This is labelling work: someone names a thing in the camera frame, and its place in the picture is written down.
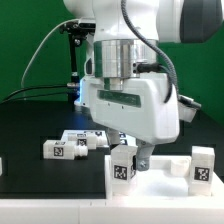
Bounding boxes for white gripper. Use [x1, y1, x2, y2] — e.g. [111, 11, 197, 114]
[80, 73, 195, 171]

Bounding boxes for white square table top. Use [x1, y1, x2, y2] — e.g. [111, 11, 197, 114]
[105, 156, 224, 199]

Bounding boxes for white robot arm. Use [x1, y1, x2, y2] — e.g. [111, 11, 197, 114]
[63, 0, 224, 171]

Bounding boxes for white left fence piece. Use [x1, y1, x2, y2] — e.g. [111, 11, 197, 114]
[0, 157, 3, 176]

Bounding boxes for white front fence bar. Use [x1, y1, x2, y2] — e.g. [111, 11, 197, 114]
[0, 200, 224, 224]

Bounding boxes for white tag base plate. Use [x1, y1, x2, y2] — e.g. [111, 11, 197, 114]
[61, 130, 136, 149]

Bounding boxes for grey camera cable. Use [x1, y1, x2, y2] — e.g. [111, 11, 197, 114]
[20, 18, 80, 90]

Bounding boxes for black cables on table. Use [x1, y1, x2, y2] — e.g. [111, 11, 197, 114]
[0, 84, 73, 104]

